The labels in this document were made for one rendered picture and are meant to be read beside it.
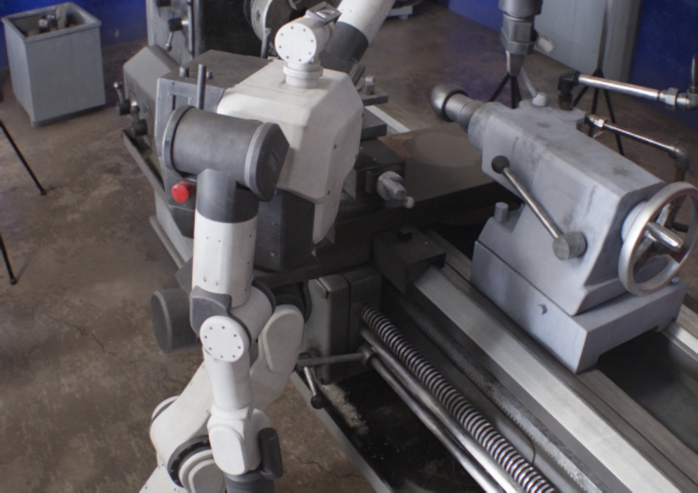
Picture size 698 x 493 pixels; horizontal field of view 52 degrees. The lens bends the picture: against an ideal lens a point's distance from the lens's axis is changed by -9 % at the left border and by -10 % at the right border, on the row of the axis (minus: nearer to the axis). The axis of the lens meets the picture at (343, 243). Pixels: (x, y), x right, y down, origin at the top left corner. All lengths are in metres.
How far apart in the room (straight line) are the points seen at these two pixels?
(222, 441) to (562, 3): 4.78
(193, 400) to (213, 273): 0.47
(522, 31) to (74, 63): 3.31
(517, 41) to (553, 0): 4.19
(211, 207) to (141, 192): 2.65
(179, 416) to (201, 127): 0.69
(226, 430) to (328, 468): 1.07
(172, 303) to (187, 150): 0.37
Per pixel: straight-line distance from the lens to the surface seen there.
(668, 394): 1.64
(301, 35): 1.18
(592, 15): 5.48
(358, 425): 1.89
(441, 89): 1.78
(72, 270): 3.23
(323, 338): 1.73
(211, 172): 1.06
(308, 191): 1.18
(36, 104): 4.51
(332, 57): 1.44
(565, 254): 1.38
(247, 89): 1.20
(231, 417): 1.28
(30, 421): 2.59
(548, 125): 1.56
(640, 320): 1.51
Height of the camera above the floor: 1.76
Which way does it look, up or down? 33 degrees down
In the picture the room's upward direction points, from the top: 2 degrees clockwise
